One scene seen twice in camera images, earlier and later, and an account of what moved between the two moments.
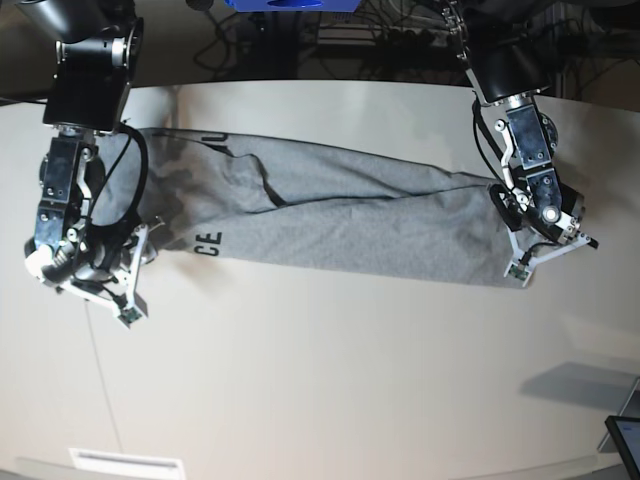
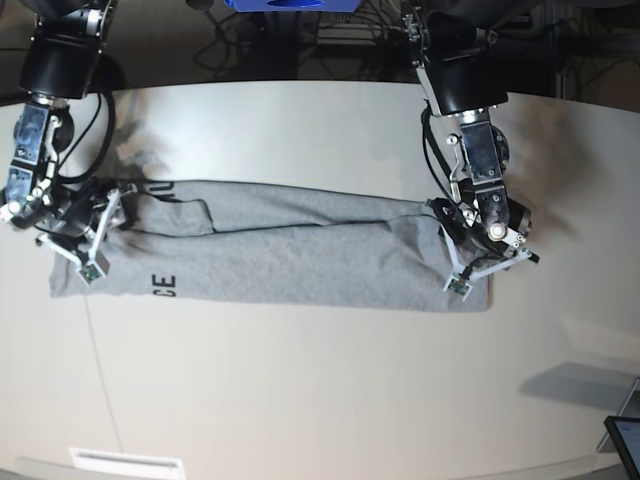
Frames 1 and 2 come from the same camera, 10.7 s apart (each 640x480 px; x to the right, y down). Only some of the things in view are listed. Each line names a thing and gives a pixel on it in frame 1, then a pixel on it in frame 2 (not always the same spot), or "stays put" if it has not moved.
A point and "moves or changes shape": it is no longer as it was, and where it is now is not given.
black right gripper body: x=540 y=202 to x=490 y=224
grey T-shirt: x=247 y=198 moves or changes shape
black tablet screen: x=624 y=433 stays put
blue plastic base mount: x=294 y=5 stays put
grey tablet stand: x=630 y=410 stays put
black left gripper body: x=89 y=251 to x=83 y=205
